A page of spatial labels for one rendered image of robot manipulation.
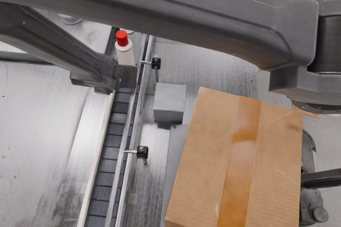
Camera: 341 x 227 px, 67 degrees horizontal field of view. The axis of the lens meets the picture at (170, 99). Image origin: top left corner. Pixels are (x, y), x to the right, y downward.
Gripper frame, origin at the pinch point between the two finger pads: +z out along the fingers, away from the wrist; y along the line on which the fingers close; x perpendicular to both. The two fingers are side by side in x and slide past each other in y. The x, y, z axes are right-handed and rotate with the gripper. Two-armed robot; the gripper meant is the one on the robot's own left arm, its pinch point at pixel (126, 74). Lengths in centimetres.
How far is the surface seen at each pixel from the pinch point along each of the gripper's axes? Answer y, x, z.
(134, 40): -2.0, -11.0, 0.2
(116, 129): 0.5, 17.1, -6.7
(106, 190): -0.3, 31.3, -18.2
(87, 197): 3.4, 31.2, -22.7
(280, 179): -39, 14, -36
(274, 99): -88, 18, 105
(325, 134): -120, 37, 89
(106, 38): 11.7, -11.3, 16.7
